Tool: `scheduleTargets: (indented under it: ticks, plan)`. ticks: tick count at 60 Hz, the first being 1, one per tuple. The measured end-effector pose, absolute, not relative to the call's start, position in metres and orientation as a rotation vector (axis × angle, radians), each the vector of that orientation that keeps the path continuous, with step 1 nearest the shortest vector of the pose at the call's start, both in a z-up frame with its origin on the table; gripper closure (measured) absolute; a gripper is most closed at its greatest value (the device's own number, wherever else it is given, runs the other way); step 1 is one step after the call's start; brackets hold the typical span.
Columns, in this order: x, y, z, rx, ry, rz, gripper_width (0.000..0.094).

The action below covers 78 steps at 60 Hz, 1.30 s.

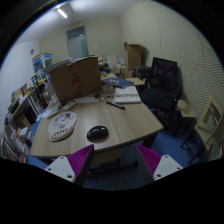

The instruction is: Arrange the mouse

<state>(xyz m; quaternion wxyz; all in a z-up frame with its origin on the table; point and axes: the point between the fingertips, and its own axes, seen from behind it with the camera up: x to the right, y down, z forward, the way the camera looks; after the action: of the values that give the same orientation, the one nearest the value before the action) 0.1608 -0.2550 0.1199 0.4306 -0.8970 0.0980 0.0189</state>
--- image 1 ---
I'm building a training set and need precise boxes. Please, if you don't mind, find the wooden folding chair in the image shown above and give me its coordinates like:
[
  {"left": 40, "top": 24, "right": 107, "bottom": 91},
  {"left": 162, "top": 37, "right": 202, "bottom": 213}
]
[{"left": 181, "top": 95, "right": 224, "bottom": 164}]

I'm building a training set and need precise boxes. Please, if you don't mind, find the blue book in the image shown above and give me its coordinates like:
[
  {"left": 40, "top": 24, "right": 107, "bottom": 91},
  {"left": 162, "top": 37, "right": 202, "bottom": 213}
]
[{"left": 102, "top": 78, "right": 134, "bottom": 89}]

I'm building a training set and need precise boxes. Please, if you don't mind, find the grey door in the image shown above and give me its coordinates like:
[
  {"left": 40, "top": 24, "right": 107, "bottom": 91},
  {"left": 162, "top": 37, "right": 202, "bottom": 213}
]
[{"left": 66, "top": 26, "right": 89, "bottom": 59}]

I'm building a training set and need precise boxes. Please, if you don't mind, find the blue white box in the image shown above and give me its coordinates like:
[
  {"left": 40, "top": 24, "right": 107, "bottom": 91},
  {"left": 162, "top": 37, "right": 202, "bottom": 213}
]
[{"left": 32, "top": 52, "right": 53, "bottom": 73}]

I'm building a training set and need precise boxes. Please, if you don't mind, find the black pen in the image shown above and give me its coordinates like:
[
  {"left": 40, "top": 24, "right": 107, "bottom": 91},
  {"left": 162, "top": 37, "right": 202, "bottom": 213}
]
[{"left": 106, "top": 101, "right": 126, "bottom": 110}]

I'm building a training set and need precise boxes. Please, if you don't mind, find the white open book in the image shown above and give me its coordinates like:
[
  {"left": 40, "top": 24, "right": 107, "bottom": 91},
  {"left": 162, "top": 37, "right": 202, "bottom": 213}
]
[{"left": 114, "top": 86, "right": 141, "bottom": 104}]

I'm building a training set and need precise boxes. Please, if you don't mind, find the black office chair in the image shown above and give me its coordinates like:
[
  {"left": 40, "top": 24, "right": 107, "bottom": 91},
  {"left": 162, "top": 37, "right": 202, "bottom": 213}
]
[{"left": 140, "top": 57, "right": 182, "bottom": 129}]

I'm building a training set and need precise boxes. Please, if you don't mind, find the wooden shelf unit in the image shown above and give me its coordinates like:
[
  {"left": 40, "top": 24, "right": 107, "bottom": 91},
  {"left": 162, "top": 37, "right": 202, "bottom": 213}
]
[{"left": 0, "top": 78, "right": 47, "bottom": 163}]

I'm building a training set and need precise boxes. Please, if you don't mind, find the ceiling fluorescent light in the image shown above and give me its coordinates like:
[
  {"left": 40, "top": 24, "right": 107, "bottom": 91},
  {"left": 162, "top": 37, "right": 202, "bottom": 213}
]
[{"left": 57, "top": 9, "right": 68, "bottom": 19}]

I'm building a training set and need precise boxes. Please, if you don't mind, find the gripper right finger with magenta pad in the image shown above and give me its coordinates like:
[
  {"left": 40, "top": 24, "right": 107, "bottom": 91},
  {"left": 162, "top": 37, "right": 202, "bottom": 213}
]
[{"left": 137, "top": 145, "right": 182, "bottom": 180}]

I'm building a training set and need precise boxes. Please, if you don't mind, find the black computer mouse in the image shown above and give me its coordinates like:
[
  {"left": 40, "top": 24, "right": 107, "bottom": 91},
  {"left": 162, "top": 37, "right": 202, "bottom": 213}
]
[{"left": 87, "top": 126, "right": 109, "bottom": 141}]

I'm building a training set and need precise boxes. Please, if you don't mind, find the tall cardboard box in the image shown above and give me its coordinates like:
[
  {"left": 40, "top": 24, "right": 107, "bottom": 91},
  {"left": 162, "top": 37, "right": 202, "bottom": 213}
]
[{"left": 124, "top": 42, "right": 141, "bottom": 71}]

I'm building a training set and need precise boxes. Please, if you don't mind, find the large brown cardboard box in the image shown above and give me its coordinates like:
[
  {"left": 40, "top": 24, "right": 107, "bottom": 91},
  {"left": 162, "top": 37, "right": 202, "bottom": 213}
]
[{"left": 49, "top": 57, "right": 102, "bottom": 102}]

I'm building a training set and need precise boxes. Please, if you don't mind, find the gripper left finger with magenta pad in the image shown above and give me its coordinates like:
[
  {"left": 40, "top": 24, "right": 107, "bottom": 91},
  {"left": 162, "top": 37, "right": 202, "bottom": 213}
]
[{"left": 46, "top": 144, "right": 94, "bottom": 186}]

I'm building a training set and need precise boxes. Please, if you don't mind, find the round pink mouse pad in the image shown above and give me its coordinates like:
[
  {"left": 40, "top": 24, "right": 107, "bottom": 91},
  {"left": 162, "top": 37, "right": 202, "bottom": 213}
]
[{"left": 48, "top": 111, "right": 77, "bottom": 142}]

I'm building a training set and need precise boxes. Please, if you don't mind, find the wooden desk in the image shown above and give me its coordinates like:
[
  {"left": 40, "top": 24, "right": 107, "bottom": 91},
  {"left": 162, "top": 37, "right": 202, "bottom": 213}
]
[{"left": 30, "top": 92, "right": 163, "bottom": 165}]

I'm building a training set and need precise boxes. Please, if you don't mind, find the white remote control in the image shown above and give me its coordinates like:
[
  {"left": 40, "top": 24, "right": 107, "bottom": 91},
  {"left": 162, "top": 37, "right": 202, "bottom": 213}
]
[{"left": 63, "top": 99, "right": 78, "bottom": 111}]

